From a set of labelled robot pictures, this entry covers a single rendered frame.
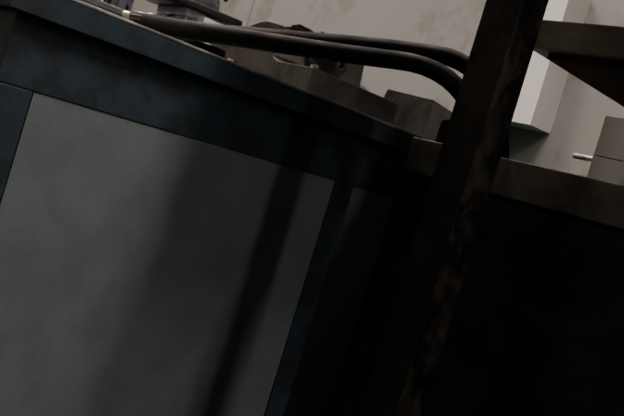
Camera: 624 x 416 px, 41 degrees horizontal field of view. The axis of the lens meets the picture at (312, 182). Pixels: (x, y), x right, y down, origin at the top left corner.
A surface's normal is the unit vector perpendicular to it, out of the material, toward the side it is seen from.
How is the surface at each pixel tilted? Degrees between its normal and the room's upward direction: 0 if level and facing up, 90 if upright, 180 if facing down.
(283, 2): 90
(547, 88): 90
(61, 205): 90
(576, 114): 90
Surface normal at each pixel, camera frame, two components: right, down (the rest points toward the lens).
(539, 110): 0.61, 0.20
